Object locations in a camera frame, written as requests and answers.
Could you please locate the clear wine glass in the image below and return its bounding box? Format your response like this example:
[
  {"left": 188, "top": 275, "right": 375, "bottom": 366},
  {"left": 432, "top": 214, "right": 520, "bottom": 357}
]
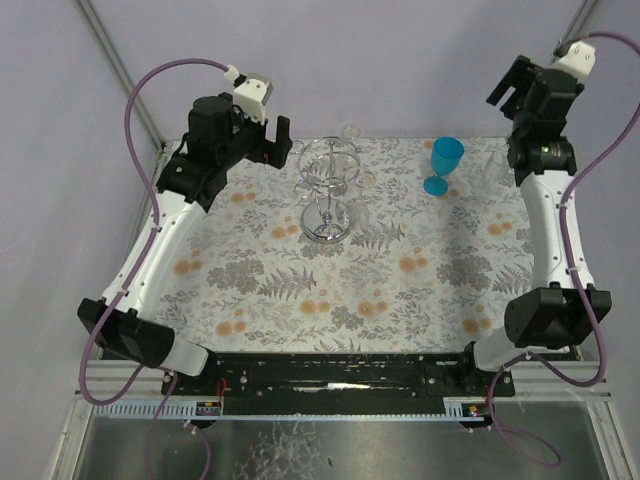
[
  {"left": 350, "top": 167, "right": 376, "bottom": 233},
  {"left": 339, "top": 122, "right": 362, "bottom": 142}
]

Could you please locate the clear champagne flute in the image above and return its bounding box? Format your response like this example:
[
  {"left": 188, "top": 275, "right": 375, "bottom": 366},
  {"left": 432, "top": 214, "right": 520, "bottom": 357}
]
[{"left": 482, "top": 151, "right": 510, "bottom": 188}]

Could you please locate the aluminium frame post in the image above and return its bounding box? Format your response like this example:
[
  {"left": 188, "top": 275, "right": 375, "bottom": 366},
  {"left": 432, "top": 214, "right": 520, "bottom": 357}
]
[
  {"left": 554, "top": 0, "right": 640, "bottom": 151},
  {"left": 72, "top": 0, "right": 166, "bottom": 150}
]

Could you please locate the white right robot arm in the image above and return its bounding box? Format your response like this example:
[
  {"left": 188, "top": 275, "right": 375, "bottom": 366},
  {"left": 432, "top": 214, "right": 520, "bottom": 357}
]
[{"left": 467, "top": 49, "right": 612, "bottom": 372}]

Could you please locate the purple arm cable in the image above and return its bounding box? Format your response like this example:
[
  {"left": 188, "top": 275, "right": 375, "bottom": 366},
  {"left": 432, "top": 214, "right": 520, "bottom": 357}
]
[
  {"left": 487, "top": 30, "right": 640, "bottom": 467},
  {"left": 79, "top": 58, "right": 236, "bottom": 480}
]

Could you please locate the blue plastic wine glass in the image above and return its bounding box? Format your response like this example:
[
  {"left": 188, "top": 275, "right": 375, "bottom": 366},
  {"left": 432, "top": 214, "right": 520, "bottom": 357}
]
[{"left": 423, "top": 137, "right": 465, "bottom": 197}]

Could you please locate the aluminium frame post right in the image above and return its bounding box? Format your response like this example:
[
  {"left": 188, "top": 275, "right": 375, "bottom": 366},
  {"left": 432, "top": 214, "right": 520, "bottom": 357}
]
[{"left": 554, "top": 0, "right": 640, "bottom": 151}]

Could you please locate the floral tablecloth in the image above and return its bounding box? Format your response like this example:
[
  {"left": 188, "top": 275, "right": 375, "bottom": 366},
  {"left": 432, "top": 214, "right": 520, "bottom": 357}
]
[{"left": 157, "top": 138, "right": 533, "bottom": 352}]

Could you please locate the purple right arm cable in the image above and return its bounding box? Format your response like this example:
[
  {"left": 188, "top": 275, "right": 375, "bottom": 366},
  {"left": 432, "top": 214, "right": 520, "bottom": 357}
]
[{"left": 487, "top": 30, "right": 640, "bottom": 467}]

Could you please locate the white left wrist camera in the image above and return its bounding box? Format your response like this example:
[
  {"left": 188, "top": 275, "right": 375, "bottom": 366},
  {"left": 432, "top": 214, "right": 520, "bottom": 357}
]
[{"left": 224, "top": 65, "right": 273, "bottom": 125}]

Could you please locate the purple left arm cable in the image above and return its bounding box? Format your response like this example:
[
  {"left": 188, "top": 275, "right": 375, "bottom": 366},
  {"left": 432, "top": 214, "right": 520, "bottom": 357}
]
[{"left": 79, "top": 58, "right": 236, "bottom": 480}]

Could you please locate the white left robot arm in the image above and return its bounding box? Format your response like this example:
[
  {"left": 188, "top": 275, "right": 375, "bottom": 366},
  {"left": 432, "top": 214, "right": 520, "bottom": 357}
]
[{"left": 77, "top": 93, "right": 292, "bottom": 377}]

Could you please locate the aluminium frame post left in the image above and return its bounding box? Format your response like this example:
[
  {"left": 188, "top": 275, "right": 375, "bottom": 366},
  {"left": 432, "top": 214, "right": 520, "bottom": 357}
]
[{"left": 72, "top": 0, "right": 166, "bottom": 150}]

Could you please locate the chrome wine glass rack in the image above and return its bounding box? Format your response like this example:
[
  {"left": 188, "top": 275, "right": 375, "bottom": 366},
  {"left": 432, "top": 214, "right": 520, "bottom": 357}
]
[{"left": 295, "top": 136, "right": 363, "bottom": 245}]

